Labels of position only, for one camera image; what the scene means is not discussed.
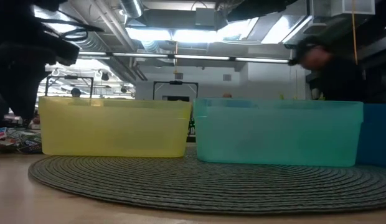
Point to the teal translucent plastic bin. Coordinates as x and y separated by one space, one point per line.
277 133

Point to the round grey woven placemat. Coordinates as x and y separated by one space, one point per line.
193 186

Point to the silver round ventilation duct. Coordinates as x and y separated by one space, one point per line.
132 7

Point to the blue plastic bin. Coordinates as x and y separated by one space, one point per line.
376 133

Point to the person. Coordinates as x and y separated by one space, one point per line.
36 119
333 74
75 92

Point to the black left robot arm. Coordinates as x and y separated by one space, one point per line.
18 31

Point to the white ceiling box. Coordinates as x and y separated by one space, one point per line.
351 7

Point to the pile of colourful packets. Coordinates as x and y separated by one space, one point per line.
25 137

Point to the yellow translucent plastic bin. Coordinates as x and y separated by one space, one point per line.
115 130

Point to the dark blue granola bar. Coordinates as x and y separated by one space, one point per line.
31 146

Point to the long ceiling light strip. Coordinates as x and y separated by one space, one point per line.
199 57

